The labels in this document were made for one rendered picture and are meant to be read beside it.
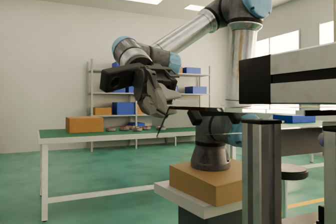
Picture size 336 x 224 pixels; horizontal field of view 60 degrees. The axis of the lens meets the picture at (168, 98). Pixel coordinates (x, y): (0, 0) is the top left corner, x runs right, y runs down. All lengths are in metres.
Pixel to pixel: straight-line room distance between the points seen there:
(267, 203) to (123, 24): 7.23
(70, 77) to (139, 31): 2.05
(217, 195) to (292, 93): 0.73
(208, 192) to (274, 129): 0.68
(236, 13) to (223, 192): 0.57
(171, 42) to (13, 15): 6.35
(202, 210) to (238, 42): 0.55
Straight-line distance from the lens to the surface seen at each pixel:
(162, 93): 0.55
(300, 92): 0.26
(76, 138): 2.84
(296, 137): 0.36
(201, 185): 1.00
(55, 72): 6.99
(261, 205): 0.33
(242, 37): 1.00
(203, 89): 7.52
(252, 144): 0.33
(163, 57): 0.81
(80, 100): 7.01
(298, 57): 0.26
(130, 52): 0.72
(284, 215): 2.59
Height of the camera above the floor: 1.07
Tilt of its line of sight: 1 degrees up
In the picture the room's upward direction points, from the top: straight up
